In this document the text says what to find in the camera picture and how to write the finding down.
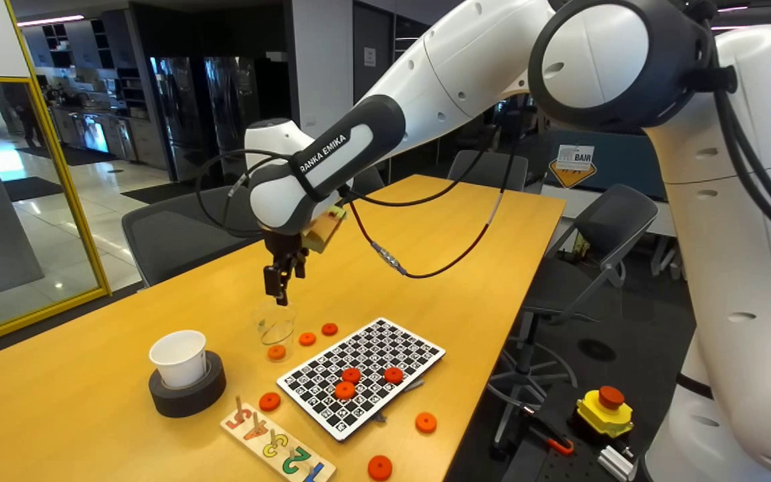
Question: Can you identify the white sign card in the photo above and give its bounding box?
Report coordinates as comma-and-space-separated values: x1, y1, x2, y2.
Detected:
546, 142, 600, 190

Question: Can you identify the black white checkerboard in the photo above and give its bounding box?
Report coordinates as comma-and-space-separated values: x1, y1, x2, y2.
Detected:
276, 316, 449, 443

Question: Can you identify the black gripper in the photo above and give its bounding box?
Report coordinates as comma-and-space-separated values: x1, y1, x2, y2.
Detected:
263, 232, 311, 308

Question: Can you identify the orange black bar clamp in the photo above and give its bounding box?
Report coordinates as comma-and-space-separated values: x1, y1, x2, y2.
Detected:
522, 423, 581, 459

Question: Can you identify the white paper cup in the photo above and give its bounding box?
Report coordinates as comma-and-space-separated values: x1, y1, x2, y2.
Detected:
146, 326, 210, 392

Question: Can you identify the clear plastic cup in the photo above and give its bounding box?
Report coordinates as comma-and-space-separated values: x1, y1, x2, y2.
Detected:
252, 301, 299, 347

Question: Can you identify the yellow emergency stop button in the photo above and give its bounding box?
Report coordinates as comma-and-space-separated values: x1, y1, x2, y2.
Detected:
576, 383, 637, 442

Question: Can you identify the grey office chair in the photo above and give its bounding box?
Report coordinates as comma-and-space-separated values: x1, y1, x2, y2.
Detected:
443, 145, 532, 194
121, 181, 272, 288

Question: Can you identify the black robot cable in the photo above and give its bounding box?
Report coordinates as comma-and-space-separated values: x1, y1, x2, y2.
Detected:
339, 114, 529, 280

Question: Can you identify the small grey metal box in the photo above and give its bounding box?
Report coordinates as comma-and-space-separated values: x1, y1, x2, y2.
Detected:
596, 442, 643, 482

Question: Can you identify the tan wrist camera mount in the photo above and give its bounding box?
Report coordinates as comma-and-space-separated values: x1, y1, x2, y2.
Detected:
303, 205, 350, 253

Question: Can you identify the wooden number puzzle board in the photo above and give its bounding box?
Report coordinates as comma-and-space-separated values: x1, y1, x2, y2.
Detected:
216, 392, 336, 482

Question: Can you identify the grey chair with foot ring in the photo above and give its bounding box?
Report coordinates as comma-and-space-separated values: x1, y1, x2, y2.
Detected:
486, 181, 660, 453

